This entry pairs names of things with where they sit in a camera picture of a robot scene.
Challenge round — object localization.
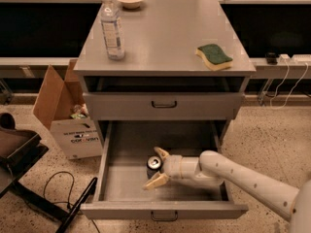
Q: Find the blue pepsi can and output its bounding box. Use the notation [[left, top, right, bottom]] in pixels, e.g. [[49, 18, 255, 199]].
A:
[[147, 155, 162, 179]]

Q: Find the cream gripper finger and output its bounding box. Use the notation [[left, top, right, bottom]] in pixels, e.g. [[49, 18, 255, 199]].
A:
[[143, 172, 169, 190], [154, 147, 169, 161]]

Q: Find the black charger block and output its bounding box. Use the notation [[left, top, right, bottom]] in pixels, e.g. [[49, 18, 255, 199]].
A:
[[265, 52, 278, 65]]

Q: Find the black chair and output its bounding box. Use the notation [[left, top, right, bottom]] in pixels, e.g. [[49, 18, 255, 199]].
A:
[[0, 112, 98, 233]]

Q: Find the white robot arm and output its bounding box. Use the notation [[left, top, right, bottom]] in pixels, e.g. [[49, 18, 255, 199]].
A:
[[143, 147, 311, 233]]

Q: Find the closed grey top drawer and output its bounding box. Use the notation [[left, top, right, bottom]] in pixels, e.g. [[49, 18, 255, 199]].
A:
[[84, 92, 244, 120]]

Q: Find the green yellow sponge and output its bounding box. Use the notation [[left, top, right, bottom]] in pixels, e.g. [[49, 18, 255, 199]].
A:
[[195, 44, 233, 71]]

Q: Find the open grey middle drawer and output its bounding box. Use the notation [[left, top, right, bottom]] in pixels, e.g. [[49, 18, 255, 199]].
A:
[[82, 121, 248, 221]]

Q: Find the white power adapter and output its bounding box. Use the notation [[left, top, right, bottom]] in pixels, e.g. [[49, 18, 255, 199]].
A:
[[279, 53, 291, 63]]

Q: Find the white cable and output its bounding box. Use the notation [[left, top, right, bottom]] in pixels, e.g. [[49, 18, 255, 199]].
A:
[[268, 61, 310, 111]]

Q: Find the open cardboard box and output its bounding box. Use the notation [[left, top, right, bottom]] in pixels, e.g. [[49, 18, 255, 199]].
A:
[[33, 59, 102, 159]]

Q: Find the grey drawer cabinet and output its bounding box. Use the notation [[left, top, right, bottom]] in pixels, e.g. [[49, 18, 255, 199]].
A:
[[75, 0, 256, 138]]

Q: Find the clear plastic water bottle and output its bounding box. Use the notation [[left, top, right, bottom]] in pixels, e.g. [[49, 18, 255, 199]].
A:
[[100, 0, 125, 60]]

